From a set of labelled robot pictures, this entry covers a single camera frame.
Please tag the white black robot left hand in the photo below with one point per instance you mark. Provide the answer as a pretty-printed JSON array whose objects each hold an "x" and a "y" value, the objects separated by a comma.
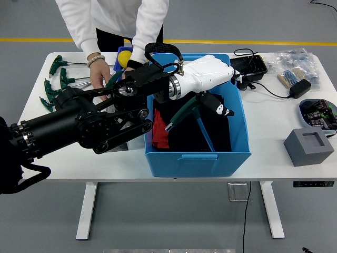
[{"x": 208, "y": 73}]

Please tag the person's right hand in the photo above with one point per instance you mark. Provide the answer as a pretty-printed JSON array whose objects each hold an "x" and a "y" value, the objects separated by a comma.
[{"x": 100, "y": 75}]

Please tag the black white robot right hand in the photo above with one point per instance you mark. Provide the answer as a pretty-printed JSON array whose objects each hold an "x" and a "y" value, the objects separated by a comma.
[{"x": 306, "y": 249}]

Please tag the person's left hand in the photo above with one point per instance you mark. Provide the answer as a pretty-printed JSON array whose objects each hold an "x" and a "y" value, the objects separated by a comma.
[{"x": 127, "y": 71}]

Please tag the person's left forearm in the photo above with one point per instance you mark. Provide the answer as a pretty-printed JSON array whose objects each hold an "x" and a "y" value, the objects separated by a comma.
[{"x": 144, "y": 42}]

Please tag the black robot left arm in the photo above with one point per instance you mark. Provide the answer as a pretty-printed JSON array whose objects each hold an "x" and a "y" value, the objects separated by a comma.
[{"x": 65, "y": 124}]

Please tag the person's right forearm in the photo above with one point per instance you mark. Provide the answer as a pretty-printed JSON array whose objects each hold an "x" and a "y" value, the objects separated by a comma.
[{"x": 88, "y": 42}]

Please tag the large light blue box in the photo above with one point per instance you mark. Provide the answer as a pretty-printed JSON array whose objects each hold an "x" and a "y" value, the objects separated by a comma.
[{"x": 197, "y": 166}]

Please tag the black wristwatch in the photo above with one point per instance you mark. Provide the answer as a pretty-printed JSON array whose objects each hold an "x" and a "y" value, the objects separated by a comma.
[{"x": 134, "y": 63}]

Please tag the small dark blue bin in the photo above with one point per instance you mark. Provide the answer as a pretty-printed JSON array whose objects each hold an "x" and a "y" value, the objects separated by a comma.
[{"x": 116, "y": 69}]

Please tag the yellow lemon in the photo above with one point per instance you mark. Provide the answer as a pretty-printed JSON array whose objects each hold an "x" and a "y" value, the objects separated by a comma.
[{"x": 123, "y": 59}]

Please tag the black plastic tray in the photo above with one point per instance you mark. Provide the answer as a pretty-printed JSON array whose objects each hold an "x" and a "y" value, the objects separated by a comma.
[{"x": 250, "y": 67}]

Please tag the white table leg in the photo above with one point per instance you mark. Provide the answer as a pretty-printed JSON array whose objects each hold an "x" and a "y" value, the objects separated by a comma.
[
  {"x": 272, "y": 210},
  {"x": 87, "y": 210}
]

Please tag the person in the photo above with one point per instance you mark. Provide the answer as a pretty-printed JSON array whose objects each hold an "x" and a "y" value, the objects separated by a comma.
[{"x": 116, "y": 15}]

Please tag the black table control panel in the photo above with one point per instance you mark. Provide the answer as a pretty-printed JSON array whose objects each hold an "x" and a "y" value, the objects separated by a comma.
[{"x": 313, "y": 184}]

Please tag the black cloth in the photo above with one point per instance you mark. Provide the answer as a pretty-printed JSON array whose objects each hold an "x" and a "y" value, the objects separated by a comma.
[{"x": 184, "y": 137}]

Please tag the red cloth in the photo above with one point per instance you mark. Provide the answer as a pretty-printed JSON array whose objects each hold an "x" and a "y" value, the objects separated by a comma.
[{"x": 160, "y": 134}]

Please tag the resistor tape bundle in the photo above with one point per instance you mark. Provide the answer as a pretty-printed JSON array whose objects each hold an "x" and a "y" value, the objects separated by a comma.
[{"x": 291, "y": 77}]

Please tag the clear bag of parts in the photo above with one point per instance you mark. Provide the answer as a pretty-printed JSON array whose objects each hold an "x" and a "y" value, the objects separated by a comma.
[{"x": 292, "y": 59}]

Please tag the metal floor plate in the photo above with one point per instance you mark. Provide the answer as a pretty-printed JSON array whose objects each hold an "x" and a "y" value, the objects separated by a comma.
[{"x": 237, "y": 192}]

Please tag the black power adapter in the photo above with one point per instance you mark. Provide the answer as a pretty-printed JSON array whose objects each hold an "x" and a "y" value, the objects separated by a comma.
[{"x": 300, "y": 89}]

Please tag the grey block with square recess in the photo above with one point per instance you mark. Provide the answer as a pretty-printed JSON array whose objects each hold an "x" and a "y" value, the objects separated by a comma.
[{"x": 302, "y": 155}]

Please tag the light blue dish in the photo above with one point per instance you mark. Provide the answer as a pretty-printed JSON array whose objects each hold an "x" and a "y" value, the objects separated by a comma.
[{"x": 302, "y": 118}]

